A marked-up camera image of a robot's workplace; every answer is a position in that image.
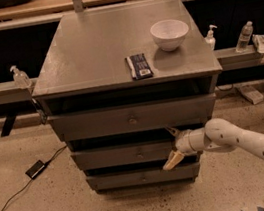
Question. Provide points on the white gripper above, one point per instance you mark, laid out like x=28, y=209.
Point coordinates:
x=183, y=142

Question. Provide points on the grey drawer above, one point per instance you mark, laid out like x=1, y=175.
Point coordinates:
x=123, y=155
x=133, y=117
x=142, y=177

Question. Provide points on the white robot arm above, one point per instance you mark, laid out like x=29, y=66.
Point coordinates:
x=218, y=135

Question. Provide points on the grey top drawer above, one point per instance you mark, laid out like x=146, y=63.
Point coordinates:
x=133, y=117

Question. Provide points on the grey bottom drawer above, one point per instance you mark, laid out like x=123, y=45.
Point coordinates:
x=142, y=177

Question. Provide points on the grey drawer cabinet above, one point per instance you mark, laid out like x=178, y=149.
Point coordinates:
x=85, y=68

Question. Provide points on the blue snack bar packet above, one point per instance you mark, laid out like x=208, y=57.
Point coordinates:
x=140, y=68

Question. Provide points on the grey brick on floor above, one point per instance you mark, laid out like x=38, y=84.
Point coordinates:
x=251, y=94

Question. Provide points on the white ceramic bowl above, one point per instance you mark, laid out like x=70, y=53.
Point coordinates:
x=169, y=34

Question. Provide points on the clear pump bottle right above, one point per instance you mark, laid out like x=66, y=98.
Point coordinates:
x=210, y=36

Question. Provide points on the clear pump bottle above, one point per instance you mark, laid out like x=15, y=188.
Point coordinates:
x=21, y=79
x=210, y=36

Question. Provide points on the clear water bottle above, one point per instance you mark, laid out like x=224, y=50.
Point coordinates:
x=244, y=37

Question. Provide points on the black power adapter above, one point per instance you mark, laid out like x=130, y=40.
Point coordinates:
x=35, y=170

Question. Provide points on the clear pump bottle left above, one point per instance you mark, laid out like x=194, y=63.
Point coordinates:
x=21, y=79

